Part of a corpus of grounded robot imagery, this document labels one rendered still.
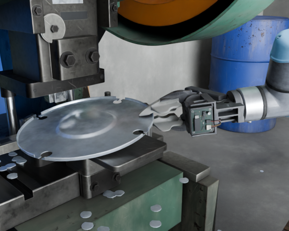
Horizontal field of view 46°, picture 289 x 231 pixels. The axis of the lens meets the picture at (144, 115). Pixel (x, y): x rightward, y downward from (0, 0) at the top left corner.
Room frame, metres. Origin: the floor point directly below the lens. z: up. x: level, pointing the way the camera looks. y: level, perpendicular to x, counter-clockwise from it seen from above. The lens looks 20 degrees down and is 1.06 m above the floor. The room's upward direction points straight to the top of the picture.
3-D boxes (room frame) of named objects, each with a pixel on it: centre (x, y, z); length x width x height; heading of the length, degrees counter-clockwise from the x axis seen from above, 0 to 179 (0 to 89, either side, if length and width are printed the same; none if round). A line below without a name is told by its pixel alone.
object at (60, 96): (0.77, 0.21, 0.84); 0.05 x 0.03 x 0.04; 135
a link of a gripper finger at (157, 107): (0.68, -0.03, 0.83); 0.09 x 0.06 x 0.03; 97
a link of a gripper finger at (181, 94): (0.71, -0.08, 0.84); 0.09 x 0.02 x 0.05; 97
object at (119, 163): (0.66, 0.09, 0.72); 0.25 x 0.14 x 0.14; 45
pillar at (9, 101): (0.77, 0.31, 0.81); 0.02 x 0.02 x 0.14
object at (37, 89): (0.78, 0.22, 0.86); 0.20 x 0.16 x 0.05; 135
